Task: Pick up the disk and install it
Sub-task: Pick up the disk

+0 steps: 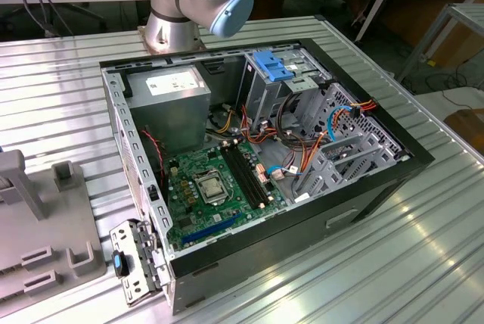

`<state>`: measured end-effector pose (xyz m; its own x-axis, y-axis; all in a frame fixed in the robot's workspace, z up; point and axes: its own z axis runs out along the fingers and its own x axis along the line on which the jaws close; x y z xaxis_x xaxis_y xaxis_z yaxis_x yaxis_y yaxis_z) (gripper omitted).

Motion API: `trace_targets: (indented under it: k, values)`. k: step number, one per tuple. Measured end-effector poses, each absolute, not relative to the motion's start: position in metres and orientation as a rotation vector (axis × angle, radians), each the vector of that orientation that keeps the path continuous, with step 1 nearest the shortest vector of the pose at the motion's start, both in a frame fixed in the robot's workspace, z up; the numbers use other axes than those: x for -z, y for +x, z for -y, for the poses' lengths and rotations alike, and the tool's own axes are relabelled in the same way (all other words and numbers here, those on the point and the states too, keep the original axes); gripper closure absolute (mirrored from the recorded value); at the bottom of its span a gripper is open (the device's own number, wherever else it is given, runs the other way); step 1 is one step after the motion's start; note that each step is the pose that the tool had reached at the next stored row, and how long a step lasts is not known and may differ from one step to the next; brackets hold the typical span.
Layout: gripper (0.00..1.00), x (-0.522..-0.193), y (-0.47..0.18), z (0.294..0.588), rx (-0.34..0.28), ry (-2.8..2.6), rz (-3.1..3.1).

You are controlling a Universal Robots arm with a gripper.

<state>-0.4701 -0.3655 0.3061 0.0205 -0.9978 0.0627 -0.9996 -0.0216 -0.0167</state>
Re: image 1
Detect red yellow disk power wire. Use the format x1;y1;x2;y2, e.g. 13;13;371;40
349;98;380;121

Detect silver disk bay cage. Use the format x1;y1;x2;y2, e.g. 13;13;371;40
291;81;413;204

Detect black RAM slot bank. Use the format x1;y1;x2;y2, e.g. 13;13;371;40
220;139;274;210

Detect silver optical drive cage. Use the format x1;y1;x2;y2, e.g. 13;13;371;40
240;48;327;134

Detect silver CPU socket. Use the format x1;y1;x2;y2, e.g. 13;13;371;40
191;171;232;207

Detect grey Dell power supply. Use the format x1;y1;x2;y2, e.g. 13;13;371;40
126;65;213;160

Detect green motherboard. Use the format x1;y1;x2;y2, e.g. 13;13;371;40
161;139;291;254

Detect blue expansion slot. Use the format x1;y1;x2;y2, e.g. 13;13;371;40
180;211;244;248

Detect black open PC case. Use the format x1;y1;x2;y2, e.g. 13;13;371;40
98;37;436;317

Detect black latch with blue tab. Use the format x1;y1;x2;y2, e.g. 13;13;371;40
111;249;130;279

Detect grey parts rack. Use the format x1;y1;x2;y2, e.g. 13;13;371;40
0;148;110;304

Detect black slanted pole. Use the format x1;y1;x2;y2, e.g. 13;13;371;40
354;0;414;44

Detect brown cardboard box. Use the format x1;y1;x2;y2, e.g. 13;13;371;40
442;109;484;153

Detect orange yellow wire bundle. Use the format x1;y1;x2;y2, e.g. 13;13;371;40
209;102;332;179

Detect blue drive bay bracket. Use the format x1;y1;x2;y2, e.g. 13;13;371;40
253;50;299;83

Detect blue SATA data wire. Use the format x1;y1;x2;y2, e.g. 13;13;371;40
266;105;355;180

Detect red black fan wire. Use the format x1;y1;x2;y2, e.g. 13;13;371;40
138;129;168;204

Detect silver slot retainer bracket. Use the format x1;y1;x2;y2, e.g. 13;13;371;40
108;217;172;308

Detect grey metal frame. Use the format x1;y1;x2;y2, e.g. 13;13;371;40
396;2;484;83

